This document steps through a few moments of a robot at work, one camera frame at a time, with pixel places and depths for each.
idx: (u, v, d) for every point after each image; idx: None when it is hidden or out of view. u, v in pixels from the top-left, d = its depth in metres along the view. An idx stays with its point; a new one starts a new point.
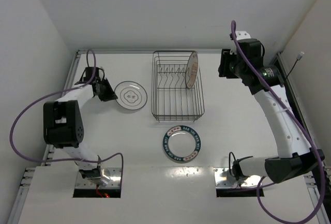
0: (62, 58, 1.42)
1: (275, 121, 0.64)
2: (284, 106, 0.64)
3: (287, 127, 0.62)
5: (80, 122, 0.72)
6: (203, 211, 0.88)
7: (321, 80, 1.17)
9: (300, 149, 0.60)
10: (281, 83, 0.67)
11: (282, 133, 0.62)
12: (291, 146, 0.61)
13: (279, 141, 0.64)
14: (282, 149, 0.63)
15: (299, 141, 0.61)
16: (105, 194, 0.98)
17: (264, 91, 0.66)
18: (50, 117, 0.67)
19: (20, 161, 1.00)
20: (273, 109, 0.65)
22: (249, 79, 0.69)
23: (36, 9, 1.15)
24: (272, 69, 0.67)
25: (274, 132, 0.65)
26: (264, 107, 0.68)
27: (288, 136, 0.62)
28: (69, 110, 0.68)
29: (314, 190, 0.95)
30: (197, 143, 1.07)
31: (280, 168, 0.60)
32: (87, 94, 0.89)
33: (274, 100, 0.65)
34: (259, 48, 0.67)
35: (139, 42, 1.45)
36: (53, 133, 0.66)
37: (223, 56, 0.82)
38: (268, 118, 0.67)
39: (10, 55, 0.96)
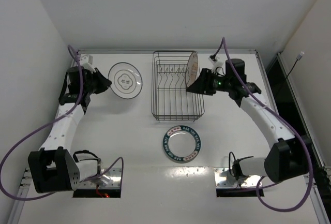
0: (62, 58, 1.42)
1: (258, 119, 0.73)
2: (262, 104, 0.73)
3: (269, 120, 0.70)
5: (74, 168, 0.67)
6: (204, 211, 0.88)
7: (321, 81, 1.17)
9: (285, 135, 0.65)
10: (259, 91, 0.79)
11: (266, 125, 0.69)
12: (275, 133, 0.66)
13: (266, 134, 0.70)
14: (270, 140, 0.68)
15: (283, 129, 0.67)
16: (105, 193, 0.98)
17: (245, 98, 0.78)
18: (39, 169, 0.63)
19: (21, 161, 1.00)
20: (254, 109, 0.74)
22: (233, 93, 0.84)
23: (36, 9, 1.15)
24: (252, 84, 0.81)
25: (261, 128, 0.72)
26: (249, 112, 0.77)
27: (272, 127, 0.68)
28: (59, 164, 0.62)
29: (314, 190, 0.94)
30: (197, 143, 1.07)
31: (274, 162, 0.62)
32: (77, 116, 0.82)
33: (255, 102, 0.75)
34: (242, 65, 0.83)
35: (139, 42, 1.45)
36: (44, 185, 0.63)
37: (206, 74, 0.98)
38: (254, 119, 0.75)
39: (10, 55, 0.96)
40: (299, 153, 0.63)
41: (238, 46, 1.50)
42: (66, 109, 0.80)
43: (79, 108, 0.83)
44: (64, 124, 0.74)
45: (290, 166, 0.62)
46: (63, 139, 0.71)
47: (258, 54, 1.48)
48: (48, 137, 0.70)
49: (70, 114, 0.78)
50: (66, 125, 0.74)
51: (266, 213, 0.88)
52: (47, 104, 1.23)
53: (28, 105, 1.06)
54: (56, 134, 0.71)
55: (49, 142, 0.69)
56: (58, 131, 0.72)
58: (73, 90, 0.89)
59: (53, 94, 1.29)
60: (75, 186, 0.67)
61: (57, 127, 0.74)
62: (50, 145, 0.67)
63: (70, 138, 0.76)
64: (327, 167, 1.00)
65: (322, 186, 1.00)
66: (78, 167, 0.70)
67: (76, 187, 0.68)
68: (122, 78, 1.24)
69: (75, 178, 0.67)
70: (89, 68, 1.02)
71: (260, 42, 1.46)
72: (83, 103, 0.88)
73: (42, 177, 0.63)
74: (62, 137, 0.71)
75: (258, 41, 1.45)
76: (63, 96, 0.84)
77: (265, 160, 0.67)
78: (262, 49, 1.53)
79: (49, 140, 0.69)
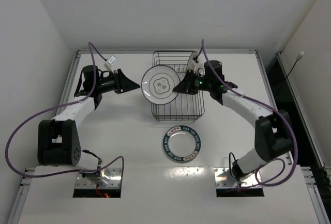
0: (62, 58, 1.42)
1: (240, 107, 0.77)
2: (239, 93, 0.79)
3: (248, 105, 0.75)
5: (76, 143, 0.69)
6: (204, 212, 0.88)
7: (321, 80, 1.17)
9: (264, 113, 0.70)
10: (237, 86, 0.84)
11: (247, 111, 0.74)
12: (256, 114, 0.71)
13: (251, 119, 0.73)
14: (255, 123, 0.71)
15: (261, 109, 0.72)
16: (105, 194, 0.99)
17: (224, 94, 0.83)
18: (46, 136, 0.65)
19: (21, 160, 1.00)
20: (234, 100, 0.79)
22: (214, 93, 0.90)
23: (36, 9, 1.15)
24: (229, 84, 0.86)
25: (245, 116, 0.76)
26: (231, 106, 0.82)
27: (251, 109, 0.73)
28: (64, 131, 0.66)
29: (314, 190, 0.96)
30: (197, 143, 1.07)
31: (261, 140, 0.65)
32: (88, 107, 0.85)
33: (234, 94, 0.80)
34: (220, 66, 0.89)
35: (139, 42, 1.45)
36: (47, 154, 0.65)
37: (189, 75, 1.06)
38: (237, 110, 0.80)
39: (10, 55, 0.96)
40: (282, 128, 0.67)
41: (238, 46, 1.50)
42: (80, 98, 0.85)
43: (91, 102, 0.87)
44: (76, 106, 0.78)
45: (277, 140, 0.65)
46: (73, 116, 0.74)
47: (258, 54, 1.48)
48: (61, 113, 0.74)
49: (84, 101, 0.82)
50: (78, 107, 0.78)
51: (267, 213, 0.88)
52: (46, 104, 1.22)
53: (28, 104, 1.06)
54: (68, 112, 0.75)
55: (61, 115, 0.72)
56: (70, 109, 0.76)
58: (87, 88, 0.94)
59: (53, 93, 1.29)
60: (74, 163, 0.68)
61: (69, 107, 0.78)
62: (60, 118, 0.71)
63: (78, 122, 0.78)
64: (327, 167, 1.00)
65: (322, 186, 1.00)
66: (80, 147, 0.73)
67: (75, 164, 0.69)
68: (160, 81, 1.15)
69: (76, 154, 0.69)
70: (109, 69, 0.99)
71: (260, 42, 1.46)
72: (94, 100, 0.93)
73: (46, 144, 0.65)
74: (73, 114, 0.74)
75: (258, 41, 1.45)
76: (78, 92, 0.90)
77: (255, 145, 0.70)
78: (262, 49, 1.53)
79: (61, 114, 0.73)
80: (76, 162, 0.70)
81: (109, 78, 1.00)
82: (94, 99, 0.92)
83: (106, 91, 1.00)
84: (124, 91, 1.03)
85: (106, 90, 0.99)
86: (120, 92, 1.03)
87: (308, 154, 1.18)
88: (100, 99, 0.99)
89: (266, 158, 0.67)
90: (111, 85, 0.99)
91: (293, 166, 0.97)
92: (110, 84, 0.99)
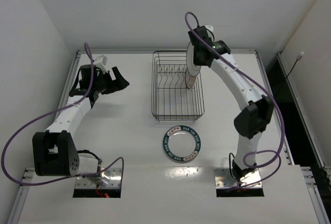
0: (63, 58, 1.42)
1: (230, 80, 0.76)
2: (233, 66, 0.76)
3: (240, 84, 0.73)
5: (74, 154, 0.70)
6: (205, 212, 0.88)
7: (321, 80, 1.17)
9: (254, 97, 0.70)
10: (228, 50, 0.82)
11: (238, 89, 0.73)
12: (246, 96, 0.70)
13: (238, 97, 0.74)
14: (241, 102, 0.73)
15: (252, 92, 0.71)
16: (105, 194, 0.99)
17: (215, 59, 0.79)
18: (41, 149, 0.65)
19: (20, 160, 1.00)
20: (226, 72, 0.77)
22: (202, 54, 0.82)
23: (36, 8, 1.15)
24: (221, 44, 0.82)
25: (232, 90, 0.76)
26: (220, 74, 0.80)
27: (242, 90, 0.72)
28: (60, 146, 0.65)
29: (314, 190, 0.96)
30: (197, 143, 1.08)
31: (243, 120, 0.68)
32: (84, 108, 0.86)
33: (225, 64, 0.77)
34: (204, 33, 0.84)
35: (139, 42, 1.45)
36: (44, 167, 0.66)
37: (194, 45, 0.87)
38: (226, 83, 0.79)
39: (10, 54, 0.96)
40: (265, 109, 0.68)
41: (238, 46, 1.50)
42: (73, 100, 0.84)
43: (87, 102, 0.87)
44: (71, 112, 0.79)
45: (257, 122, 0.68)
46: (68, 125, 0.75)
47: (258, 54, 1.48)
48: (54, 121, 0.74)
49: (77, 105, 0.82)
50: (73, 113, 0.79)
51: (267, 214, 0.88)
52: (46, 104, 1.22)
53: (28, 105, 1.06)
54: (62, 119, 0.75)
55: (55, 125, 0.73)
56: (63, 117, 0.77)
58: (84, 86, 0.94)
59: (53, 93, 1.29)
60: (73, 173, 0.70)
61: (64, 114, 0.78)
62: (54, 129, 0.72)
63: (74, 127, 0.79)
64: (327, 167, 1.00)
65: (322, 186, 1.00)
66: (78, 154, 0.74)
67: (74, 173, 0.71)
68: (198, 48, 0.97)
69: (74, 164, 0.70)
70: (102, 68, 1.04)
71: (260, 42, 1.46)
72: (90, 98, 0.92)
73: (42, 158, 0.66)
74: (67, 122, 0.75)
75: (258, 40, 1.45)
76: (74, 89, 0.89)
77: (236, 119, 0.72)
78: (262, 49, 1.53)
79: (56, 123, 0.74)
80: (75, 171, 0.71)
81: (103, 77, 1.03)
82: (90, 97, 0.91)
83: (101, 90, 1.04)
84: (118, 90, 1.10)
85: (102, 88, 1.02)
86: (114, 90, 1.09)
87: (309, 154, 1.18)
88: (96, 98, 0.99)
89: (241, 132, 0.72)
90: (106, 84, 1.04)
91: (294, 166, 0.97)
92: (105, 82, 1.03)
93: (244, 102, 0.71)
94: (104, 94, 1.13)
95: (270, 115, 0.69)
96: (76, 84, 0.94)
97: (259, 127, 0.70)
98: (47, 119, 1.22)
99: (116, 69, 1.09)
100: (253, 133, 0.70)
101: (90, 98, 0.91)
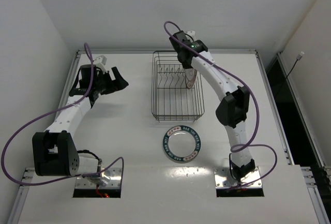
0: (62, 58, 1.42)
1: (209, 76, 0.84)
2: (210, 62, 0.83)
3: (217, 77, 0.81)
5: (74, 154, 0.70)
6: (205, 212, 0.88)
7: (320, 80, 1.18)
9: (230, 88, 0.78)
10: (206, 48, 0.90)
11: (215, 83, 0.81)
12: (223, 88, 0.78)
13: (216, 90, 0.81)
14: (220, 94, 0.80)
15: (228, 84, 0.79)
16: (105, 194, 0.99)
17: (194, 57, 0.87)
18: (41, 149, 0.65)
19: (20, 161, 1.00)
20: (205, 68, 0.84)
22: (184, 54, 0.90)
23: (36, 8, 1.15)
24: (199, 43, 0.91)
25: (211, 84, 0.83)
26: (200, 71, 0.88)
27: (220, 83, 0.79)
28: (60, 146, 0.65)
29: (314, 190, 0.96)
30: (197, 143, 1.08)
31: (224, 111, 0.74)
32: (84, 108, 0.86)
33: (204, 61, 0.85)
34: (183, 36, 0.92)
35: (139, 42, 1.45)
36: (44, 167, 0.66)
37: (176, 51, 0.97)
38: (206, 78, 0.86)
39: (9, 55, 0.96)
40: (241, 99, 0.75)
41: (238, 46, 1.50)
42: (73, 100, 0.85)
43: (87, 101, 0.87)
44: (71, 112, 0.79)
45: (236, 111, 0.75)
46: (68, 124, 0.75)
47: (258, 54, 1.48)
48: (54, 121, 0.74)
49: (77, 104, 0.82)
50: (73, 113, 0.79)
51: (267, 214, 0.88)
52: (46, 104, 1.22)
53: (28, 105, 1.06)
54: (62, 119, 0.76)
55: (55, 125, 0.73)
56: (63, 117, 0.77)
58: (84, 86, 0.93)
59: (53, 93, 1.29)
60: (73, 173, 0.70)
61: (64, 113, 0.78)
62: (54, 129, 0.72)
63: (74, 127, 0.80)
64: (327, 167, 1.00)
65: (322, 186, 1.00)
66: (78, 154, 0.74)
67: (74, 173, 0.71)
68: None
69: (74, 164, 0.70)
70: (101, 67, 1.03)
71: (260, 42, 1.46)
72: (90, 97, 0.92)
73: (43, 159, 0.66)
74: (67, 122, 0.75)
75: (257, 40, 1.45)
76: (74, 89, 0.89)
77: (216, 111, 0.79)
78: (262, 50, 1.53)
79: (56, 123, 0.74)
80: (75, 171, 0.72)
81: (103, 78, 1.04)
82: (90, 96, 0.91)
83: (101, 90, 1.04)
84: (117, 90, 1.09)
85: (101, 88, 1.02)
86: (114, 90, 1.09)
87: (309, 154, 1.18)
88: (96, 98, 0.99)
89: (223, 122, 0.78)
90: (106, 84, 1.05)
91: (293, 166, 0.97)
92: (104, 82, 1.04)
93: (222, 93, 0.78)
94: (104, 94, 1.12)
95: (247, 104, 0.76)
96: (75, 84, 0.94)
97: (239, 116, 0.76)
98: (47, 119, 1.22)
99: (116, 69, 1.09)
100: (234, 122, 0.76)
101: (90, 98, 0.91)
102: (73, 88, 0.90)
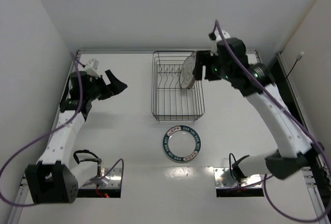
0: (63, 59, 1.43)
1: (274, 122, 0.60)
2: (280, 106, 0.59)
3: (285, 129, 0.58)
5: (72, 179, 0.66)
6: (205, 212, 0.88)
7: (320, 80, 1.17)
9: (302, 147, 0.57)
10: (273, 81, 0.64)
11: (281, 133, 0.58)
12: (295, 146, 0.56)
13: (279, 143, 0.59)
14: (284, 149, 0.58)
15: (300, 140, 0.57)
16: (105, 194, 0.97)
17: (257, 93, 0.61)
18: (36, 182, 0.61)
19: (20, 161, 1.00)
20: (269, 110, 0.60)
22: (239, 81, 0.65)
23: (36, 9, 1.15)
24: (261, 68, 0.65)
25: (273, 131, 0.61)
26: (257, 108, 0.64)
27: (289, 137, 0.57)
28: (55, 176, 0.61)
29: (314, 190, 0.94)
30: (197, 143, 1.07)
31: (284, 169, 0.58)
32: (76, 125, 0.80)
33: (269, 101, 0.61)
34: (243, 50, 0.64)
35: (139, 42, 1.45)
36: (42, 197, 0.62)
37: (198, 59, 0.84)
38: (264, 119, 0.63)
39: (9, 54, 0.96)
40: (311, 160, 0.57)
41: None
42: (64, 121, 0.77)
43: (80, 116, 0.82)
44: (62, 135, 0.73)
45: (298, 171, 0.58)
46: (62, 152, 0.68)
47: (258, 54, 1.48)
48: (46, 150, 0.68)
49: (70, 125, 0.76)
50: (65, 136, 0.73)
51: (267, 214, 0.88)
52: (47, 105, 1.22)
53: (28, 105, 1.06)
54: (54, 147, 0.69)
55: (47, 154, 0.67)
56: (56, 143, 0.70)
58: (74, 96, 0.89)
59: (53, 93, 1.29)
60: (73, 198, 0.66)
61: (57, 137, 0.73)
62: (47, 158, 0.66)
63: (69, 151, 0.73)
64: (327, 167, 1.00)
65: (322, 186, 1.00)
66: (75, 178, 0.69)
67: (74, 198, 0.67)
68: (189, 67, 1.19)
69: (74, 190, 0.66)
70: (93, 73, 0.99)
71: (260, 42, 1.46)
72: (83, 109, 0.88)
73: (39, 191, 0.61)
74: (60, 150, 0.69)
75: (257, 41, 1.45)
76: (64, 102, 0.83)
77: (271, 160, 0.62)
78: (262, 50, 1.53)
79: (48, 152, 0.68)
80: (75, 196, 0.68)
81: (96, 83, 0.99)
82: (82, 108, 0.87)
83: (98, 96, 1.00)
84: (114, 93, 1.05)
85: (95, 94, 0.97)
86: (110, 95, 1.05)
87: None
88: (90, 107, 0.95)
89: (274, 174, 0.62)
90: (102, 89, 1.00)
91: None
92: (100, 87, 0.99)
93: (290, 152, 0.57)
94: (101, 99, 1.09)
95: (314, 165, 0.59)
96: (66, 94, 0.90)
97: None
98: (47, 119, 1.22)
99: (109, 72, 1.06)
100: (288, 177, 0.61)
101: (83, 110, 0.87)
102: (64, 101, 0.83)
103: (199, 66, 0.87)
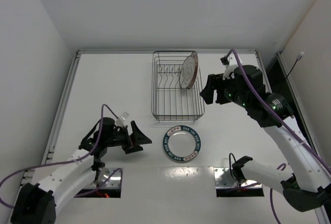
0: (62, 58, 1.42)
1: (294, 155, 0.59)
2: (300, 140, 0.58)
3: (306, 162, 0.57)
5: (50, 215, 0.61)
6: (205, 212, 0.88)
7: (320, 80, 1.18)
9: (323, 181, 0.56)
10: (291, 113, 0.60)
11: (301, 166, 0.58)
12: (315, 181, 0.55)
13: (299, 176, 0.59)
14: (304, 183, 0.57)
15: (320, 174, 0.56)
16: (105, 194, 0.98)
17: (276, 127, 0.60)
18: (23, 201, 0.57)
19: (20, 161, 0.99)
20: (288, 144, 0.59)
22: (256, 113, 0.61)
23: (36, 9, 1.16)
24: (279, 98, 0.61)
25: (292, 163, 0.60)
26: (275, 139, 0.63)
27: (310, 171, 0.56)
28: (42, 203, 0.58)
29: None
30: (197, 143, 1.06)
31: (304, 202, 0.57)
32: (85, 166, 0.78)
33: (289, 134, 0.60)
34: (261, 79, 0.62)
35: (139, 42, 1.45)
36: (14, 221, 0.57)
37: (211, 81, 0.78)
38: (282, 150, 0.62)
39: (9, 54, 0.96)
40: None
41: (238, 46, 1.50)
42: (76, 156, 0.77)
43: (91, 158, 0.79)
44: (69, 169, 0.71)
45: None
46: (59, 183, 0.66)
47: (258, 54, 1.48)
48: (47, 176, 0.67)
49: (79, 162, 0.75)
50: (70, 170, 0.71)
51: (267, 213, 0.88)
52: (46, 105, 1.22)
53: (28, 105, 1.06)
54: (56, 176, 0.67)
55: (46, 180, 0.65)
56: (59, 173, 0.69)
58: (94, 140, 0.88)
59: (53, 94, 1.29)
60: None
61: (62, 168, 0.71)
62: (44, 183, 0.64)
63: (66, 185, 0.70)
64: None
65: None
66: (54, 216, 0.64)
67: None
68: (189, 68, 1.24)
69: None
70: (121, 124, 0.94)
71: (260, 42, 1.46)
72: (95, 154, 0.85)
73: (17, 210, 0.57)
74: (59, 181, 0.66)
75: (257, 40, 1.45)
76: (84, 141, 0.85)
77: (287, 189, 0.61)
78: (262, 50, 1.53)
79: (47, 179, 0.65)
80: None
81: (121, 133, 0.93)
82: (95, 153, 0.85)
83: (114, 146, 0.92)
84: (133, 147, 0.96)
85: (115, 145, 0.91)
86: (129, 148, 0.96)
87: None
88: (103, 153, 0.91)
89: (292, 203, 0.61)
90: (123, 139, 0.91)
91: None
92: (121, 138, 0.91)
93: (310, 186, 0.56)
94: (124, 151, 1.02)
95: None
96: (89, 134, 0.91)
97: None
98: (46, 119, 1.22)
99: (133, 123, 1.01)
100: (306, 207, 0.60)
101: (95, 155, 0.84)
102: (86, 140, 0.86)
103: (210, 91, 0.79)
